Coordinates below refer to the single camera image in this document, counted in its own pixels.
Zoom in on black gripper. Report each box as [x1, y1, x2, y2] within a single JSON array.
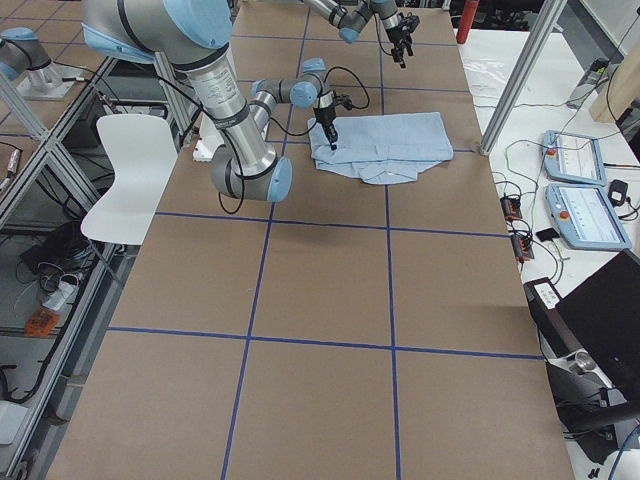
[[314, 106, 338, 150], [385, 22, 414, 68]]

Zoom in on light blue button-up shirt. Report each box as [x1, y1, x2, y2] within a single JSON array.
[[309, 112, 454, 185]]

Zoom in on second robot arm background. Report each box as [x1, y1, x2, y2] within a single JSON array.
[[1, 27, 85, 100]]

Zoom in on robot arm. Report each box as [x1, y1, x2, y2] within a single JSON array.
[[303, 0, 420, 69], [83, 1, 338, 202]]

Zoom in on red cylinder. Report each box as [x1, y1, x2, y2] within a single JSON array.
[[456, 0, 479, 45]]

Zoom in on clear plastic bag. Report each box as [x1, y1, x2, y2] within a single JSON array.
[[462, 57, 509, 99]]

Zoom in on upper teach pendant tablet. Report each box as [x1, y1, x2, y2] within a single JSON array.
[[542, 130, 607, 186]]

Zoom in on teach pendant tablet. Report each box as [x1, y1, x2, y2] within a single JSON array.
[[542, 130, 607, 186], [545, 183, 632, 251]]

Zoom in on white plastic chair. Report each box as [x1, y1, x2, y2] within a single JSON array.
[[81, 113, 178, 245]]

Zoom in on lower teach pendant tablet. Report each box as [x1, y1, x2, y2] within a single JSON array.
[[545, 183, 632, 251]]

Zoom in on black laptop computer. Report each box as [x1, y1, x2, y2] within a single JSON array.
[[523, 250, 639, 399]]

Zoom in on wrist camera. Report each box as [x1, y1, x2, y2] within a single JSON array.
[[401, 15, 420, 34], [332, 92, 354, 111]]

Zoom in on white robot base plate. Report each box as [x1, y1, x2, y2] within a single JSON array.
[[192, 115, 224, 162]]

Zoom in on grey aluminium frame post right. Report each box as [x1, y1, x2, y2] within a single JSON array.
[[479, 0, 568, 156]]

